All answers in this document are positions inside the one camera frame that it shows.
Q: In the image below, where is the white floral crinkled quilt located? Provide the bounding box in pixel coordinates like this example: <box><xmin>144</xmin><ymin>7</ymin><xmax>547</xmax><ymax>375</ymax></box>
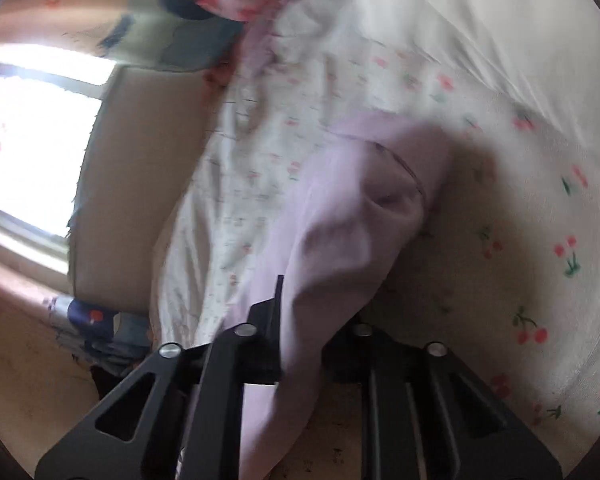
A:
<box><xmin>150</xmin><ymin>25</ymin><xmax>431</xmax><ymax>356</ymax></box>

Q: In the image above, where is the cherry print bed sheet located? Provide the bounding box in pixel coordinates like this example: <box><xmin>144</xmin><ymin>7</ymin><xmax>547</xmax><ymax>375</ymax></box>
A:
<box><xmin>300</xmin><ymin>42</ymin><xmax>600</xmax><ymax>461</ymax></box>

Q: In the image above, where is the purple hooded sweatshirt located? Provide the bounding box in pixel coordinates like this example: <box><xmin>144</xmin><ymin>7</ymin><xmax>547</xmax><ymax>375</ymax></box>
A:
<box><xmin>239</xmin><ymin>110</ymin><xmax>456</xmax><ymax>480</ymax></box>

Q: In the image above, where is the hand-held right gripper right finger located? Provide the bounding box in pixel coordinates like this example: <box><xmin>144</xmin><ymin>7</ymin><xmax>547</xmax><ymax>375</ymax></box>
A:
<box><xmin>322</xmin><ymin>322</ymin><xmax>565</xmax><ymax>480</ymax></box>

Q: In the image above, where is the beige padded headboard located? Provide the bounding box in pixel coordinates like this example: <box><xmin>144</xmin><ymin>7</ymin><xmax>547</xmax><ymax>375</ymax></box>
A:
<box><xmin>67</xmin><ymin>65</ymin><xmax>231</xmax><ymax>313</ymax></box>

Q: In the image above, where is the white duvet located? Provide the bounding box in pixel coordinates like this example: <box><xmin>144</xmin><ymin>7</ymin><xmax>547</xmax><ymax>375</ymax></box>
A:
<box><xmin>347</xmin><ymin>0</ymin><xmax>600</xmax><ymax>151</ymax></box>

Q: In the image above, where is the pile of blue clothes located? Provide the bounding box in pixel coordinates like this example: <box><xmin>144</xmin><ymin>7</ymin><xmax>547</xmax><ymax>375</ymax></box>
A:
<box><xmin>42</xmin><ymin>295</ymin><xmax>153</xmax><ymax>378</ymax></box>

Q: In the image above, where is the bright window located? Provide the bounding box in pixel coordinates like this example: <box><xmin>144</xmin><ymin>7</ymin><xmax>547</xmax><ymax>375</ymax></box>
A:
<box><xmin>0</xmin><ymin>42</ymin><xmax>118</xmax><ymax>273</ymax></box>

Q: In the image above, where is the blue grey plush cushion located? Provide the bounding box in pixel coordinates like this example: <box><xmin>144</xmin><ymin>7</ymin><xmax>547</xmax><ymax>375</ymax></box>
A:
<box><xmin>95</xmin><ymin>0</ymin><xmax>246</xmax><ymax>73</ymax></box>

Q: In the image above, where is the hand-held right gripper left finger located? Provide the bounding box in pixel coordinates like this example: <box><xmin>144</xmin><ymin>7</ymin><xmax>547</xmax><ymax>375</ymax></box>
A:
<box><xmin>34</xmin><ymin>275</ymin><xmax>285</xmax><ymax>480</ymax></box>

